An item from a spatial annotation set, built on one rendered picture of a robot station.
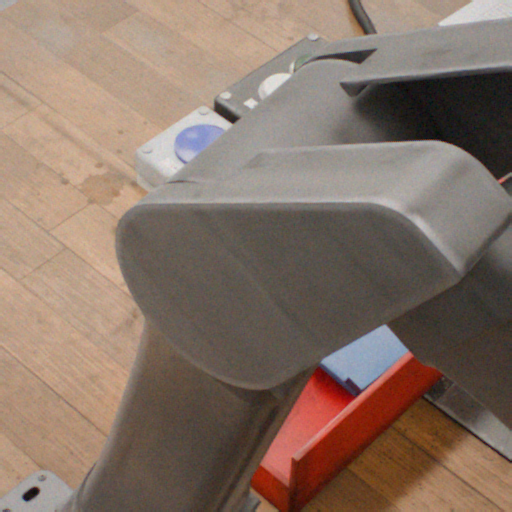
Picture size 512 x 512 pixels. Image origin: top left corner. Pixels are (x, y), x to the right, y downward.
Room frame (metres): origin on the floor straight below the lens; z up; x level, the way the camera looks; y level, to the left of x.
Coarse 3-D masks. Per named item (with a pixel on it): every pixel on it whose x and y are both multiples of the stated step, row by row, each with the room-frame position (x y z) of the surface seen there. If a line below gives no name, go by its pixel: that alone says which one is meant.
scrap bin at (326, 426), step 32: (320, 384) 0.48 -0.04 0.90; (384, 384) 0.45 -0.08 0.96; (416, 384) 0.47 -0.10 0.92; (288, 416) 0.46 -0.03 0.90; (320, 416) 0.46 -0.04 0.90; (352, 416) 0.43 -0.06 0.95; (384, 416) 0.45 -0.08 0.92; (288, 448) 0.44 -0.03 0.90; (320, 448) 0.41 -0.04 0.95; (352, 448) 0.43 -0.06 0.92; (256, 480) 0.41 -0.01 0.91; (288, 480) 0.40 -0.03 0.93; (320, 480) 0.41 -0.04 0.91
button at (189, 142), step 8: (192, 128) 0.66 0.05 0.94; (200, 128) 0.67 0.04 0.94; (208, 128) 0.67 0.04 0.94; (216, 128) 0.67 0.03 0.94; (184, 136) 0.66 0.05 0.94; (192, 136) 0.66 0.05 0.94; (200, 136) 0.66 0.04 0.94; (208, 136) 0.66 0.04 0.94; (216, 136) 0.66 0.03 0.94; (176, 144) 0.65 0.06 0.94; (184, 144) 0.65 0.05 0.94; (192, 144) 0.65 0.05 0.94; (200, 144) 0.65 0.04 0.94; (208, 144) 0.65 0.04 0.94; (176, 152) 0.64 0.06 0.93; (184, 152) 0.64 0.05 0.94; (192, 152) 0.64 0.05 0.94; (184, 160) 0.64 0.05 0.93
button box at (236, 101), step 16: (352, 0) 0.85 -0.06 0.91; (368, 16) 0.83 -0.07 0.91; (368, 32) 0.81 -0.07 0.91; (288, 48) 0.76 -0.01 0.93; (304, 48) 0.76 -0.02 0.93; (320, 48) 0.77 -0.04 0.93; (272, 64) 0.74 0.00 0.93; (288, 64) 0.75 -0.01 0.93; (240, 80) 0.73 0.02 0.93; (256, 80) 0.73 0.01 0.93; (224, 96) 0.71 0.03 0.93; (240, 96) 0.71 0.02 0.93; (256, 96) 0.71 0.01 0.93; (224, 112) 0.70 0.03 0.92; (240, 112) 0.69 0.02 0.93
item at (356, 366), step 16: (368, 336) 0.52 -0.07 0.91; (384, 336) 0.52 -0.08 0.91; (336, 352) 0.51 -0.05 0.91; (352, 352) 0.51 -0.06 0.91; (368, 352) 0.51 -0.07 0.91; (384, 352) 0.51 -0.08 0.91; (400, 352) 0.51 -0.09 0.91; (336, 368) 0.47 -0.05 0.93; (352, 368) 0.49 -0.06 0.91; (368, 368) 0.49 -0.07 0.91; (384, 368) 0.50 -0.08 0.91; (352, 384) 0.47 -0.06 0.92; (368, 384) 0.48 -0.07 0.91
